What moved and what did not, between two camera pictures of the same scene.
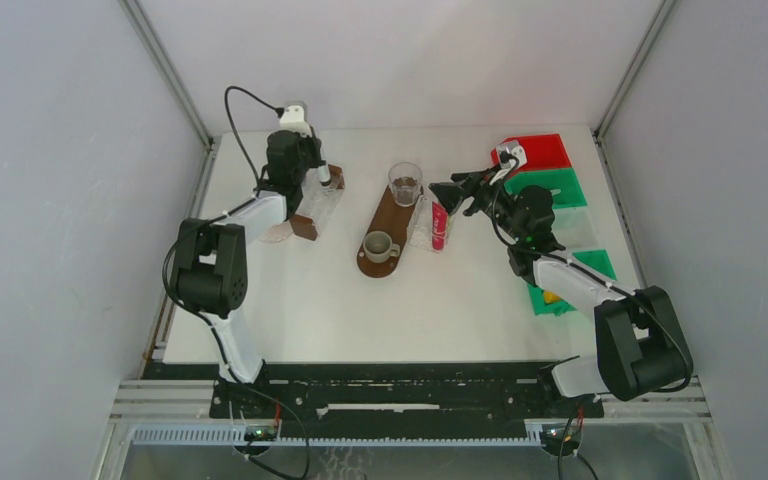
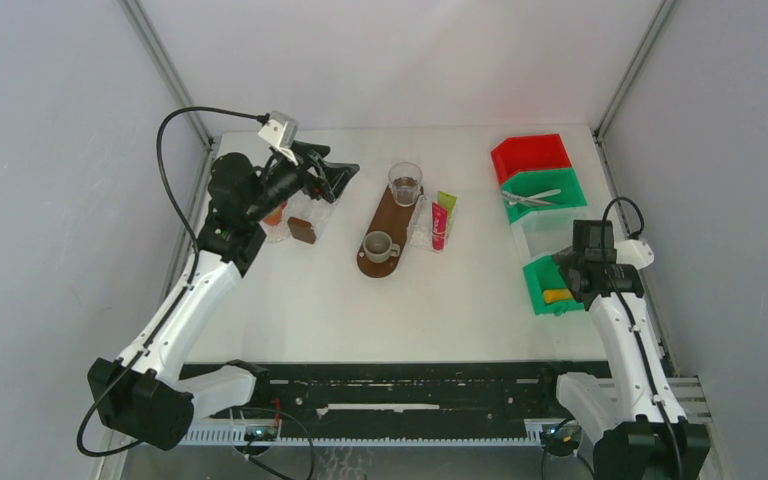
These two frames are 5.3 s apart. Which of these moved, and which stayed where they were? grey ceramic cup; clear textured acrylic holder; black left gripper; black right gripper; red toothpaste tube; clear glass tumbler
Moved: black left gripper; black right gripper
Stayed: grey ceramic cup; clear glass tumbler; clear textured acrylic holder; red toothpaste tube
